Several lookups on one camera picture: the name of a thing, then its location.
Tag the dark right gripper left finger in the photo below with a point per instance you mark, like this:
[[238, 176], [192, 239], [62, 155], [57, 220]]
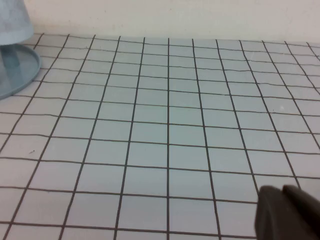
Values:
[[272, 217]]

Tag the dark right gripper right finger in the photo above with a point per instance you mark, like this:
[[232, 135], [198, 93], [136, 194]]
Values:
[[305, 202]]

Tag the blue cup stand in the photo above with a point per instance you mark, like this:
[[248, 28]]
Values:
[[25, 72]]

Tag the light blue plastic cup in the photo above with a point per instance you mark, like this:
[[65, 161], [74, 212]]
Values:
[[12, 20]]

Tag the white grid tablecloth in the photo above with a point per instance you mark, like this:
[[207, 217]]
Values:
[[175, 130]]

